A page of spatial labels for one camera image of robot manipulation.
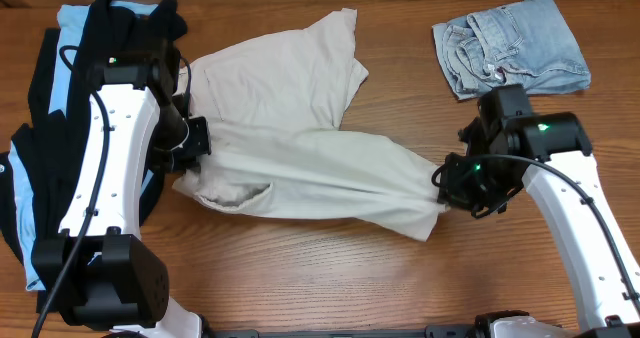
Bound black and blue garment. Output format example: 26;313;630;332
1;0;187;310

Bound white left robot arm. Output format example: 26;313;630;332
32;38;213;337

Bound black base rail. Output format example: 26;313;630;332
201;324;472;338

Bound folded light blue jeans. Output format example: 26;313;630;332
432;0;592;100

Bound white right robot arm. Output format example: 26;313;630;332
432;85;639;337

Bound beige khaki shorts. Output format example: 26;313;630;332
174;8;446;240

